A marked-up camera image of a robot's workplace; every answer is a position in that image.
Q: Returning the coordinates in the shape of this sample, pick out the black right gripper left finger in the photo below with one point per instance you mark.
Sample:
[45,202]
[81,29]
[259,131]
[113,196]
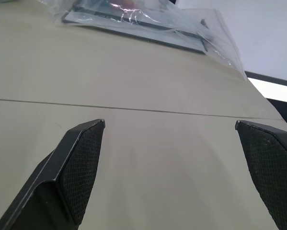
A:
[61,177]

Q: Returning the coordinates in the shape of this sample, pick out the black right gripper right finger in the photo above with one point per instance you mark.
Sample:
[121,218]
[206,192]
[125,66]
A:
[272,172]

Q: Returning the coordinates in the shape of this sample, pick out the clear plastic bag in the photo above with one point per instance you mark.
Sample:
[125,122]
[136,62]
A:
[212,36]

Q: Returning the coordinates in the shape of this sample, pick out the black rectangular tray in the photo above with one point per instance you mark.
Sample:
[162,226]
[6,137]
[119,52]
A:
[143,32]

